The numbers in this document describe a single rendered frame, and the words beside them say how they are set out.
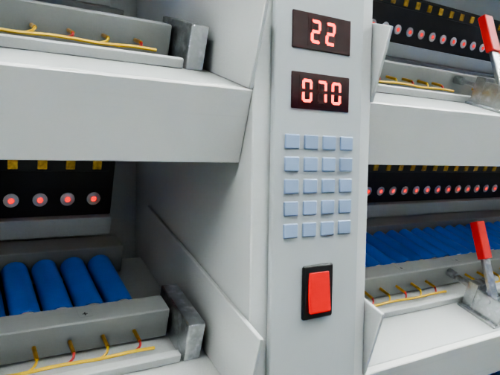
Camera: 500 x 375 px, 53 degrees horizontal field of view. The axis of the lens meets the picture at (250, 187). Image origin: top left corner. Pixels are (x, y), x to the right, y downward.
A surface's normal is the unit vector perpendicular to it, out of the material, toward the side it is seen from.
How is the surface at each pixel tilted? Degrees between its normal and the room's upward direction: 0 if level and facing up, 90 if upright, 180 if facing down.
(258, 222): 90
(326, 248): 90
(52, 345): 109
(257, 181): 90
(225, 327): 90
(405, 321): 19
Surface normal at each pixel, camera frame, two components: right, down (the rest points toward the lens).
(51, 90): 0.50, 0.37
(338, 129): 0.53, 0.05
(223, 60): -0.85, 0.01
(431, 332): 0.18, -0.93
